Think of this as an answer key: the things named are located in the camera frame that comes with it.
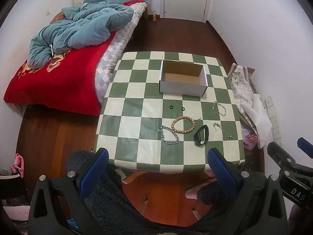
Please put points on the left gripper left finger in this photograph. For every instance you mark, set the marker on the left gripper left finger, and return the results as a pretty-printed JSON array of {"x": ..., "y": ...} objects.
[{"x": 46, "y": 214}]

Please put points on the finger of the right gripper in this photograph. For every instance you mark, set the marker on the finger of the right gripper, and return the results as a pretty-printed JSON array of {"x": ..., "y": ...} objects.
[
  {"x": 280, "y": 156},
  {"x": 305, "y": 146}
]

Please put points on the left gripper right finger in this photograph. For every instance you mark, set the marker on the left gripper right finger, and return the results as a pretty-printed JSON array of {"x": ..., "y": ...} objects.
[{"x": 258, "y": 206}]

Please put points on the white red plastic bag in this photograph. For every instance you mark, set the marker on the white red plastic bag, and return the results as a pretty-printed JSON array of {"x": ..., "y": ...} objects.
[{"x": 249, "y": 137}]

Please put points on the white cloth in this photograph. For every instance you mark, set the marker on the white cloth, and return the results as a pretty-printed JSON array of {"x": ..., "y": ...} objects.
[{"x": 257, "y": 114}]

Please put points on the pink hanger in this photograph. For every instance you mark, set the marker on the pink hanger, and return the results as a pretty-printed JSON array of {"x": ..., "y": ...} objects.
[{"x": 18, "y": 165}]

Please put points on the pink slipper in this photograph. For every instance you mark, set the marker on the pink slipper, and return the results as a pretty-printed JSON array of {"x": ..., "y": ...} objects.
[{"x": 193, "y": 192}]

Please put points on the green white checkered tablecloth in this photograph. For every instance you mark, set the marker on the green white checkered tablecloth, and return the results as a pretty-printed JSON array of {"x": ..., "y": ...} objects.
[{"x": 143, "y": 129}]

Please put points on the floral folded bedding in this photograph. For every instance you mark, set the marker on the floral folded bedding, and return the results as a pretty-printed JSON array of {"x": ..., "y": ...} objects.
[{"x": 244, "y": 95}]

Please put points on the red bed blanket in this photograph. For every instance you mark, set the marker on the red bed blanket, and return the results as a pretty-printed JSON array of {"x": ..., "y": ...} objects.
[{"x": 65, "y": 83}]

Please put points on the grey checkered mattress sheet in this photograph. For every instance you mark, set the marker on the grey checkered mattress sheet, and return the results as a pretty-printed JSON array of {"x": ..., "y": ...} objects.
[{"x": 109, "y": 59}]

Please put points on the white cardboard box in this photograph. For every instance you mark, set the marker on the white cardboard box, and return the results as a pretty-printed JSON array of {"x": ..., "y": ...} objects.
[{"x": 182, "y": 78}]

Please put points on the teal quilted duvet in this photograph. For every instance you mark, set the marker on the teal quilted duvet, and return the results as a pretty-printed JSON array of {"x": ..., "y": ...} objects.
[{"x": 88, "y": 24}]

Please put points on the orange bottle on floor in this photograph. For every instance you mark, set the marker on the orange bottle on floor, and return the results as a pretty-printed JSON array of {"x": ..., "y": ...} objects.
[{"x": 154, "y": 16}]

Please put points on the white wall socket strip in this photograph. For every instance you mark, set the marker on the white wall socket strip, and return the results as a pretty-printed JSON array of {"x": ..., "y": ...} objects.
[{"x": 272, "y": 114}]

